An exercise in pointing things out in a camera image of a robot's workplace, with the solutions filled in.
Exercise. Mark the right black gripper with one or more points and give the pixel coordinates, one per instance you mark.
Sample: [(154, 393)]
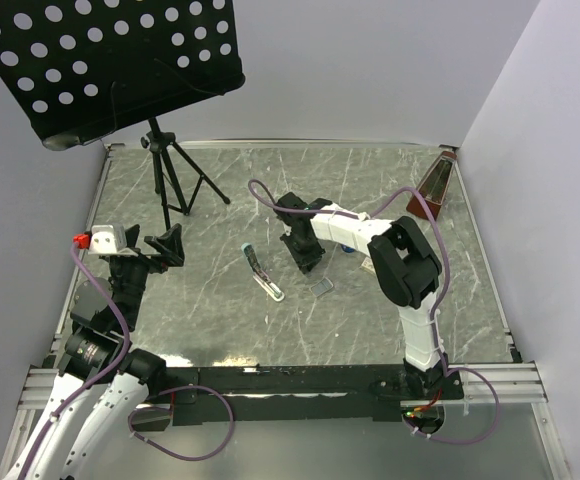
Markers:
[(303, 261)]

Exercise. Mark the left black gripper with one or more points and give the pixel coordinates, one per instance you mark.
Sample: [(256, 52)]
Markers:
[(168, 244)]

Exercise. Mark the staple strip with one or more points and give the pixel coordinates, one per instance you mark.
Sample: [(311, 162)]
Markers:
[(322, 287)]

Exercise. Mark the light blue white stapler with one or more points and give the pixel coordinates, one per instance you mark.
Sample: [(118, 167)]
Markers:
[(260, 276)]

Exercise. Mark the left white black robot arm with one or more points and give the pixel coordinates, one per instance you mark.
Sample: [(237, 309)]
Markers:
[(101, 377)]

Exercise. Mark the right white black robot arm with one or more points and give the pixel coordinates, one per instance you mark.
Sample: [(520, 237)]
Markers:
[(299, 283)]

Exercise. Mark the small staple box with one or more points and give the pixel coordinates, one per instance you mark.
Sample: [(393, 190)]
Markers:
[(367, 265)]

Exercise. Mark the brown wooden metronome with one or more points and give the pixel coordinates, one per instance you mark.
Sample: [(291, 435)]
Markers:
[(434, 185)]

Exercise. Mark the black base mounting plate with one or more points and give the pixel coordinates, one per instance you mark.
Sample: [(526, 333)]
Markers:
[(284, 393)]

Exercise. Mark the black music stand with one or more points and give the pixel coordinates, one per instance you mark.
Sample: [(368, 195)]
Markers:
[(82, 70)]

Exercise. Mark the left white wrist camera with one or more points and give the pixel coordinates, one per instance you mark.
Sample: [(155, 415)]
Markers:
[(102, 240)]

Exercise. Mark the aluminium frame rail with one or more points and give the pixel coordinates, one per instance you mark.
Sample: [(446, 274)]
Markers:
[(514, 383)]

